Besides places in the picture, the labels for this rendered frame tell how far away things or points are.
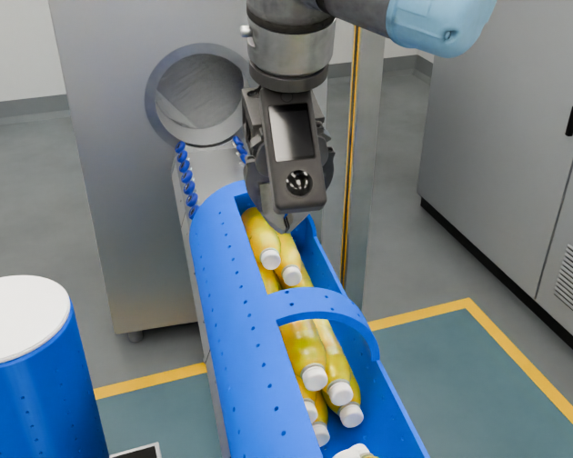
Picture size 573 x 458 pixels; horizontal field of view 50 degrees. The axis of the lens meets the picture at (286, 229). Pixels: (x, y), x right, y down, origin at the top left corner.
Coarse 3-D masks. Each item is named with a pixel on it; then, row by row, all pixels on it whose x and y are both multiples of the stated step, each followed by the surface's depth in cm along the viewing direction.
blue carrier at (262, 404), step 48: (240, 192) 131; (192, 240) 134; (240, 240) 117; (240, 288) 107; (336, 288) 127; (240, 336) 99; (240, 384) 92; (288, 384) 86; (384, 384) 105; (240, 432) 88; (288, 432) 80; (336, 432) 110; (384, 432) 103
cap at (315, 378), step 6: (306, 372) 98; (312, 372) 97; (318, 372) 97; (324, 372) 98; (306, 378) 97; (312, 378) 97; (318, 378) 98; (324, 378) 98; (306, 384) 98; (312, 384) 98; (318, 384) 98; (324, 384) 99; (312, 390) 99
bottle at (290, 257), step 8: (280, 240) 135; (288, 240) 136; (288, 248) 132; (296, 248) 134; (280, 256) 131; (288, 256) 131; (296, 256) 131; (280, 264) 130; (288, 264) 129; (296, 264) 130; (280, 272) 131
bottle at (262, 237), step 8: (248, 208) 138; (256, 208) 138; (248, 216) 136; (256, 216) 134; (248, 224) 133; (256, 224) 132; (264, 224) 132; (248, 232) 132; (256, 232) 130; (264, 232) 129; (272, 232) 130; (256, 240) 128; (264, 240) 127; (272, 240) 127; (256, 248) 127; (264, 248) 126; (272, 248) 126; (280, 248) 129; (256, 256) 128
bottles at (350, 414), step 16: (272, 272) 133; (304, 272) 136; (272, 288) 127; (288, 288) 133; (352, 384) 108; (304, 400) 103; (320, 400) 110; (352, 400) 107; (320, 416) 108; (352, 416) 105; (320, 432) 105
